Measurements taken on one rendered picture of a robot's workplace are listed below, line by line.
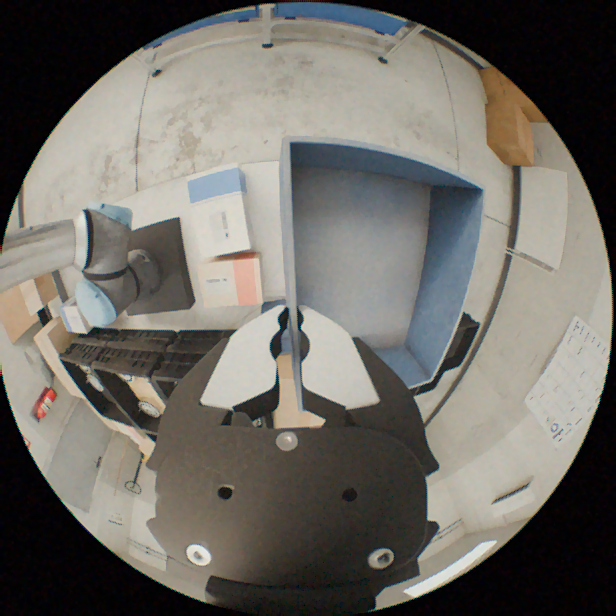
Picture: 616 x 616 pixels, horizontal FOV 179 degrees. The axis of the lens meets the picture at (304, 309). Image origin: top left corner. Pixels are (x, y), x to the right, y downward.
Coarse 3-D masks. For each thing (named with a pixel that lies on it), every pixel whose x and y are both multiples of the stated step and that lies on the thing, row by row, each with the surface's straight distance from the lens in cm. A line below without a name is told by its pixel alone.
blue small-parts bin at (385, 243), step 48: (288, 144) 10; (336, 144) 11; (288, 192) 10; (336, 192) 17; (384, 192) 19; (432, 192) 22; (480, 192) 18; (288, 240) 10; (336, 240) 17; (384, 240) 19; (432, 240) 22; (480, 240) 18; (288, 288) 11; (336, 288) 19; (384, 288) 21; (432, 288) 22; (384, 336) 24; (432, 336) 22
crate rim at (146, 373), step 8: (96, 368) 77; (104, 368) 73; (112, 368) 70; (120, 368) 67; (128, 368) 65; (136, 368) 63; (144, 368) 61; (136, 376) 63; (144, 376) 60; (104, 384) 84; (152, 384) 61; (128, 416) 96; (136, 424) 100; (152, 432) 99
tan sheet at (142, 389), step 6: (138, 378) 84; (132, 384) 91; (138, 384) 88; (144, 384) 85; (138, 390) 92; (144, 390) 89; (150, 390) 86; (138, 396) 97; (144, 396) 93; (150, 396) 90; (156, 396) 88; (162, 402) 90; (162, 408) 95
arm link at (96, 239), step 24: (96, 216) 43; (120, 216) 44; (24, 240) 40; (48, 240) 40; (72, 240) 42; (96, 240) 42; (120, 240) 45; (0, 264) 40; (24, 264) 40; (48, 264) 41; (72, 264) 45; (96, 264) 45; (120, 264) 46; (0, 288) 42
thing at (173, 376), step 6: (156, 372) 58; (162, 372) 57; (168, 372) 56; (174, 372) 55; (180, 372) 54; (186, 372) 54; (156, 378) 58; (162, 378) 56; (168, 378) 55; (174, 378) 54; (180, 378) 53; (156, 384) 60; (162, 390) 62; (162, 396) 64; (264, 420) 62; (264, 426) 65
